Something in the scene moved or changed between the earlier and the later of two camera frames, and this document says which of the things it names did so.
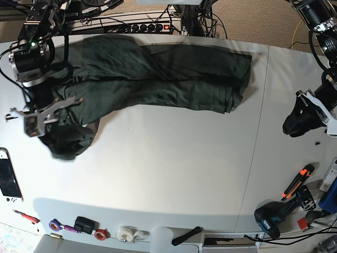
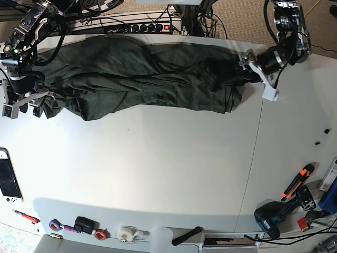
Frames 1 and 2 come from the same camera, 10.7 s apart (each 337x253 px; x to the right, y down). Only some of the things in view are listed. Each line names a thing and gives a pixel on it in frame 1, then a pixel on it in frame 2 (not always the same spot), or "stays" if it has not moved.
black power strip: [164, 28] stays
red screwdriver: [33, 220] stays
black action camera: [83, 225] stays
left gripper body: [39, 113] to [30, 89]
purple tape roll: [55, 225] stays
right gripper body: [324, 100] to [267, 61]
